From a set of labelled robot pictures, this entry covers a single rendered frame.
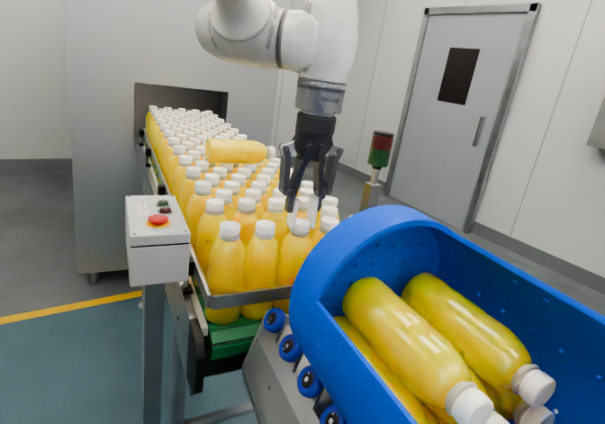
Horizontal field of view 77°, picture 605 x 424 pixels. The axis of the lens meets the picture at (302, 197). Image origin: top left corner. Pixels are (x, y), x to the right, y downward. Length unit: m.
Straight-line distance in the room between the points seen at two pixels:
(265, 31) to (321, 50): 0.10
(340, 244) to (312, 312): 0.09
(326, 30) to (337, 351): 0.49
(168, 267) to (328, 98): 0.42
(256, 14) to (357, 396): 0.56
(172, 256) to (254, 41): 0.40
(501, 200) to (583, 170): 0.74
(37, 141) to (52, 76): 0.67
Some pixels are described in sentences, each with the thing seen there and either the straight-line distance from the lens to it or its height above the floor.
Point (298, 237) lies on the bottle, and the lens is 0.79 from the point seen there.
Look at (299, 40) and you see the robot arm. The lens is 0.69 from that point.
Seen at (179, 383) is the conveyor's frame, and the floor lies 0.50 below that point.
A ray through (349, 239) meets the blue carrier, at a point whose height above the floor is 1.20.
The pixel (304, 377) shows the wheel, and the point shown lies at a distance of 0.64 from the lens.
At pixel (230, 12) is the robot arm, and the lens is 0.67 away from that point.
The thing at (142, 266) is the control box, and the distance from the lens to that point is 0.73.
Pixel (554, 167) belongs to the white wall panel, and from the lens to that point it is 4.02.
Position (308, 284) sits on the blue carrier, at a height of 1.14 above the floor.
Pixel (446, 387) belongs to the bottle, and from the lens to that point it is 0.45.
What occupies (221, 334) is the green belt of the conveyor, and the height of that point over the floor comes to 0.90.
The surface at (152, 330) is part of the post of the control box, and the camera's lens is 0.91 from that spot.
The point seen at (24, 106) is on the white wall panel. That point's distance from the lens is 4.65.
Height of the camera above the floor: 1.41
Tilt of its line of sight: 19 degrees down
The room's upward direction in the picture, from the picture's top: 9 degrees clockwise
